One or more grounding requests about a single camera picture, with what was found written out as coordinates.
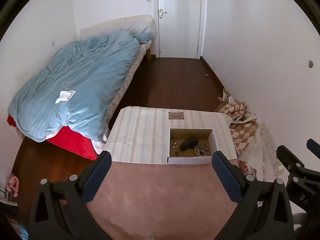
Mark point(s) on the white door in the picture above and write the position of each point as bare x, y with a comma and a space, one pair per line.
180, 28

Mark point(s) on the pink cloth item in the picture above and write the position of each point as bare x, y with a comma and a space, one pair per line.
13, 186

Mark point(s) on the silver chain jewelry in box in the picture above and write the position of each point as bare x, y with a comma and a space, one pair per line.
175, 144

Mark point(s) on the beige checkered blanket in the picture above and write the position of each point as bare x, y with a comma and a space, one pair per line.
244, 123

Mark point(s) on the brown label on mattress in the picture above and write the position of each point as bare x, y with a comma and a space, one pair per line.
176, 115

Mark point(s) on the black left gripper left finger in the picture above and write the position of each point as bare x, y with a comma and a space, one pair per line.
59, 209

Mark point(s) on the pink suede cloth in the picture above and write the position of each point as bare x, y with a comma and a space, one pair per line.
137, 201

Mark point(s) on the white paper on duvet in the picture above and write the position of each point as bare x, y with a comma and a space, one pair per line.
65, 95

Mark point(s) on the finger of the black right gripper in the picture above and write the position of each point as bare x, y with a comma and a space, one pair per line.
313, 147
288, 159

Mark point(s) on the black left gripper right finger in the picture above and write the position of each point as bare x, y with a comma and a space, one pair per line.
263, 209

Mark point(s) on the bed with patterned mattress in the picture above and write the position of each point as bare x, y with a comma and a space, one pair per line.
109, 27

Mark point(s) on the white pillow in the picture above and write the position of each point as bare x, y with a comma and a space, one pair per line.
141, 27

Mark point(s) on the white power strip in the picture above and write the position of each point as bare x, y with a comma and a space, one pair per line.
273, 167

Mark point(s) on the black headband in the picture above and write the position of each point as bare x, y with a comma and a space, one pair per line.
189, 143

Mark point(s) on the light blue duvet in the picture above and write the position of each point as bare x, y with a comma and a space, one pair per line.
93, 68

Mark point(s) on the red bed sheet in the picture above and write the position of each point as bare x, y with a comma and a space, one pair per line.
74, 142

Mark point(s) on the white cardboard box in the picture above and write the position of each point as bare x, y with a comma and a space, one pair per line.
201, 154

